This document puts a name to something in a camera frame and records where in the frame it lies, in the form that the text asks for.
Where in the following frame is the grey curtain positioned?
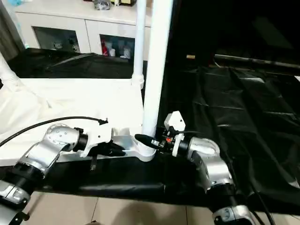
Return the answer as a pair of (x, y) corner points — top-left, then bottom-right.
(0, 0), (26, 62)

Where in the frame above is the white plastic table leg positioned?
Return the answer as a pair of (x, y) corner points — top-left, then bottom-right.
(0, 52), (21, 88)
(141, 0), (175, 155)
(131, 0), (148, 89)

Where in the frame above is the white glass-door cabinet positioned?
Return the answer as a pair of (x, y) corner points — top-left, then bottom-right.
(13, 0), (153, 60)

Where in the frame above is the dark grey tube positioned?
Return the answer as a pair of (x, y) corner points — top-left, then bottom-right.
(214, 53), (300, 69)

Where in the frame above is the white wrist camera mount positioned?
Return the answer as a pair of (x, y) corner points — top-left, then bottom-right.
(80, 127), (130, 158)
(163, 111), (187, 157)

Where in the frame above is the black left wrist camera cable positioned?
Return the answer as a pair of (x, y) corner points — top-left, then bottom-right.
(0, 116), (109, 148)

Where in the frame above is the white plastic table top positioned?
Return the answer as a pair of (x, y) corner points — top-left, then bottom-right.
(0, 76), (157, 167)

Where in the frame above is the grey patterned bundle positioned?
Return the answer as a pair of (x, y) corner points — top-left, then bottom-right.
(92, 0), (113, 11)

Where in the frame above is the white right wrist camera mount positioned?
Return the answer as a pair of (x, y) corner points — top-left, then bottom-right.
(163, 111), (187, 157)

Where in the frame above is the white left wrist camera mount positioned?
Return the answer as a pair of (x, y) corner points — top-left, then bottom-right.
(80, 127), (130, 158)

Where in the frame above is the black backdrop cloth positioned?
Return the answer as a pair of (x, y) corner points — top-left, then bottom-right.
(164, 0), (300, 68)

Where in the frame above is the black work surface mat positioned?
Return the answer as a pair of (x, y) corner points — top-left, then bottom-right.
(0, 48), (300, 213)

